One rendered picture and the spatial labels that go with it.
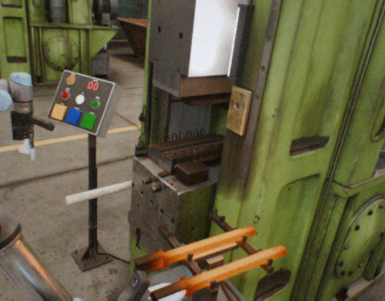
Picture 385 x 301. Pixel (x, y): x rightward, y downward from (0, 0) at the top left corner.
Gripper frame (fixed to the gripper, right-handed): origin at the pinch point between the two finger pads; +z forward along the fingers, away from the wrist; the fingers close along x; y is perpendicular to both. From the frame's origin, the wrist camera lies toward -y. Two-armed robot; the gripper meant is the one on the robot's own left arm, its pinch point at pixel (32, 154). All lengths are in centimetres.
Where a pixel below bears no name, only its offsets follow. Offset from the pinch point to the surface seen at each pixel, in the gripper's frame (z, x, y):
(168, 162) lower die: -3, 26, -53
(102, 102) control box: -17.1, -19.1, -34.1
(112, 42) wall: 82, -850, -246
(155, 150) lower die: -4, 15, -51
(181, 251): -3, 82, -36
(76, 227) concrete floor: 93, -68, -28
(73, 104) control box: -12.5, -30.6, -21.9
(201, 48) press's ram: -54, 32, -60
